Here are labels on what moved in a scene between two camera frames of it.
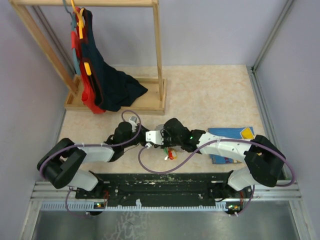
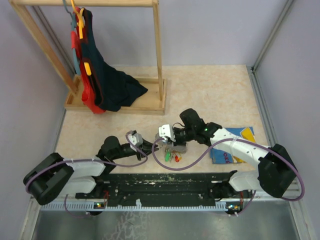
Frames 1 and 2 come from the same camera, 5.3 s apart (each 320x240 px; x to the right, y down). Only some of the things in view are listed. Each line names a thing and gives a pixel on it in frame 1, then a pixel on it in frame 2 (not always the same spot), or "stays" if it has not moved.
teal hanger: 73,21 stays
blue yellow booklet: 244,133 stays
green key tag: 165,149 → 167,156
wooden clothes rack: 154,101 stays
